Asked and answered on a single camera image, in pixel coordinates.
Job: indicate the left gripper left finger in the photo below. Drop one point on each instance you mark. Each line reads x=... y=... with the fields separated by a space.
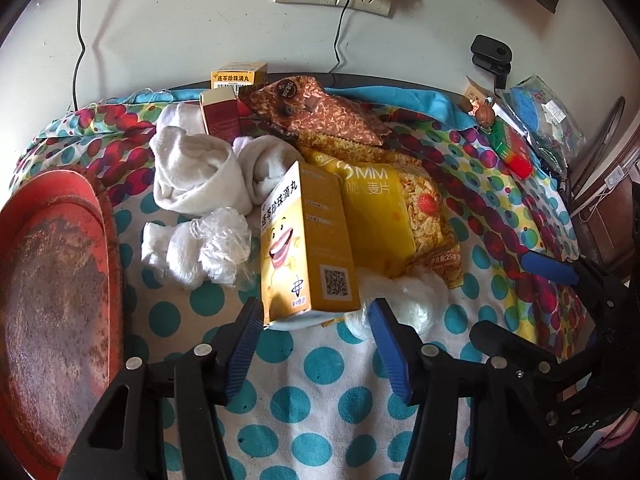
x=235 y=345

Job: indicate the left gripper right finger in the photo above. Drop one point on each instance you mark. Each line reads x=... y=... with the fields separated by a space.
x=399 y=347

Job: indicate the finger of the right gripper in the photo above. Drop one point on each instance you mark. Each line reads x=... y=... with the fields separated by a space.
x=549 y=268

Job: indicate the clear plastic bag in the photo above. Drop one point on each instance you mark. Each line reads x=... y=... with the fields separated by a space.
x=215 y=248

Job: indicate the tall yellow medicine box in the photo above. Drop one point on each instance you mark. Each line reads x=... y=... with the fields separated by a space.
x=306 y=265

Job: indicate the yellow chips snack bag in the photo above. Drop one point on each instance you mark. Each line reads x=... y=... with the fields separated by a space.
x=393 y=208

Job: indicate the large white sock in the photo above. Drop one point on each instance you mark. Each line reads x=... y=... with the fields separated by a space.
x=196 y=174

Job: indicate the dark red small box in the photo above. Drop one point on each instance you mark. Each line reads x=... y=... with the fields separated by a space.
x=220 y=113

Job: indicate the brown chocolate snack bag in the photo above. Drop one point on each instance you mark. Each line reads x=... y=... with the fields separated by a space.
x=298 y=105

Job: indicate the polka dot tablecloth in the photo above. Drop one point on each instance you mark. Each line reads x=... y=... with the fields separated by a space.
x=316 y=402

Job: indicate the red green toy packet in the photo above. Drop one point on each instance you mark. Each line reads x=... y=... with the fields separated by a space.
x=511 y=148

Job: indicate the clear bag blue contents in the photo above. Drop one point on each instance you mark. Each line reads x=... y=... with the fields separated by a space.
x=550 y=127

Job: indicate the small brown figurine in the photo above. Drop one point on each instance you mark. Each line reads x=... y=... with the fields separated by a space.
x=483 y=113

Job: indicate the red rusty round tray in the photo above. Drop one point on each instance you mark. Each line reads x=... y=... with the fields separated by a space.
x=61 y=314

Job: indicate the small cardboard tag box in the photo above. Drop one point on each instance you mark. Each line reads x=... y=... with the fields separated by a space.
x=476 y=94

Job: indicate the black clip device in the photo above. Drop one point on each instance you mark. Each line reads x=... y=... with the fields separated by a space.
x=493 y=56

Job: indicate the small yellow medicine box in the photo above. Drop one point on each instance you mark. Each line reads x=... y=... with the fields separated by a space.
x=239 y=74

